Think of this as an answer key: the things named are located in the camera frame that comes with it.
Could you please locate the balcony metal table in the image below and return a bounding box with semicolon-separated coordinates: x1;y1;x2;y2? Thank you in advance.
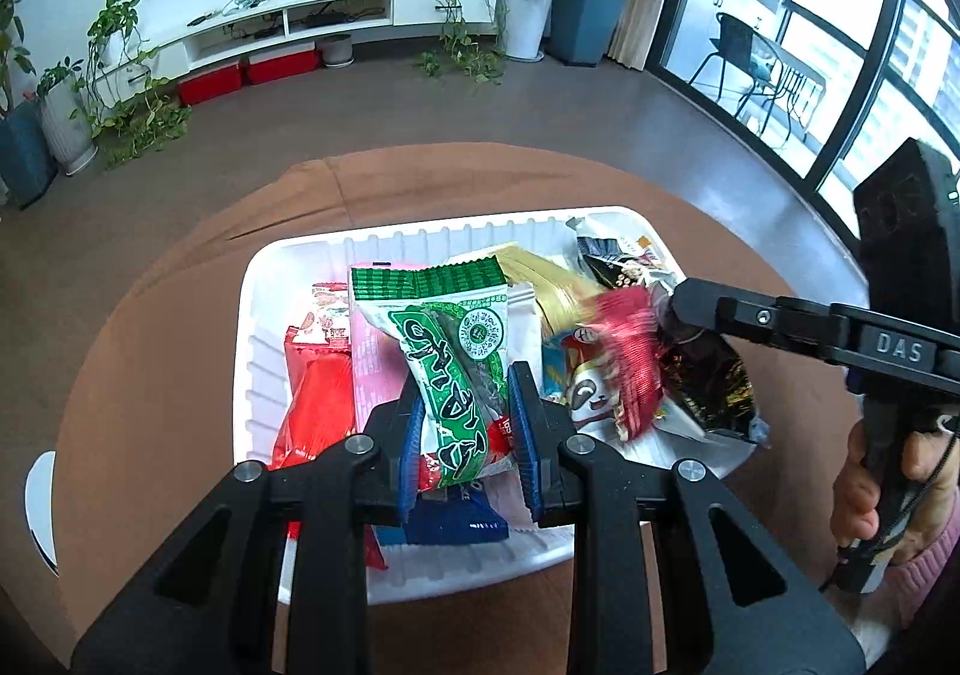
739;37;826;143

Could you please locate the long white snack packet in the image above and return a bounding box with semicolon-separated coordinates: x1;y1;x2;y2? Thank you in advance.
506;281;542;533

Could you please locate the red white printed packet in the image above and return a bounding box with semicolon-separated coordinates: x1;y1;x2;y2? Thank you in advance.
310;281;353;347

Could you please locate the small red snack packet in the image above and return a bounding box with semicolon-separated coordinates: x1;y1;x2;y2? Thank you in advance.
596;285;672;443

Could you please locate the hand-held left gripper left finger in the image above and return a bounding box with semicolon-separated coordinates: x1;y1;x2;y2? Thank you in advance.
71;364;428;675

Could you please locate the round brown table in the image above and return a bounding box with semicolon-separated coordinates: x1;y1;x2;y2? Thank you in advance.
56;144;886;675

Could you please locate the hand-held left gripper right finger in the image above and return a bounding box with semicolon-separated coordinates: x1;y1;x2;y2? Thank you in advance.
507;360;867;675

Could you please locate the pink snack packet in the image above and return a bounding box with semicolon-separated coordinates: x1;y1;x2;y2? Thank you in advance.
351;304;410;436

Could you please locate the large red snack bag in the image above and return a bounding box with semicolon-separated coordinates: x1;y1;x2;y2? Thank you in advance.
268;324;387;571

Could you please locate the gold snack packet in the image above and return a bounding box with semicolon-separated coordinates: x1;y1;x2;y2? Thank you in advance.
495;246;601;338

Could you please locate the black snack bag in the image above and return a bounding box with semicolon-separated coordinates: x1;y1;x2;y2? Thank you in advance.
574;232;758;443

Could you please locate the dark balcony chair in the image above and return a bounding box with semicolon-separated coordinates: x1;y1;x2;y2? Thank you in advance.
686;11;777;113

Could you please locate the blue snack packet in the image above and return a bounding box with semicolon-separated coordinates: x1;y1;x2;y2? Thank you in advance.
375;487;509;547

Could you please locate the red storage box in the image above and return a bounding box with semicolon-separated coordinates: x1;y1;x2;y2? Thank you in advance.
246;41;317;85
178;61;245;106

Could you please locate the person's right forearm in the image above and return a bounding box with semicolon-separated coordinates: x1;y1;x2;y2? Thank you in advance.
874;510;960;638

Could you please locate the person's right hand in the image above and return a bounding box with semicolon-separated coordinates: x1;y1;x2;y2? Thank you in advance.
831;424;960;563

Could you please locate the plant in white ribbed pot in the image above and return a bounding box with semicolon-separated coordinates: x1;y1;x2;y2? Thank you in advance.
34;56;98;177

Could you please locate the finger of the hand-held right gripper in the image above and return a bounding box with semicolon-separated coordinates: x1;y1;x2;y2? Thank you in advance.
666;277;852;365

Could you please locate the white plastic tray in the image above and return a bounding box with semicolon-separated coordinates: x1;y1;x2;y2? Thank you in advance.
232;206;762;605

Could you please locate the white curved object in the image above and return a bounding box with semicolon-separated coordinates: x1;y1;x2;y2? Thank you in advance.
25;451;59;575

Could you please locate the panda print snack packet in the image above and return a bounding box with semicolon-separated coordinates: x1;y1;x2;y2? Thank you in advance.
544;326;665;440

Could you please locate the green snack packet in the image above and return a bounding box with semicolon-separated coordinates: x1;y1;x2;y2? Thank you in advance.
350;256;518;492

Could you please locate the black framed glass door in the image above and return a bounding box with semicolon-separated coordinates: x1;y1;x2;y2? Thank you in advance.
649;0;960;241

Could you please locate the leafy tree in blue pot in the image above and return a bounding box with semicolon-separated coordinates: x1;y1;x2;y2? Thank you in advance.
0;0;57;211

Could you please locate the white television console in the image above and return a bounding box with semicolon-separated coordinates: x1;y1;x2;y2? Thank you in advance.
97;0;500;80

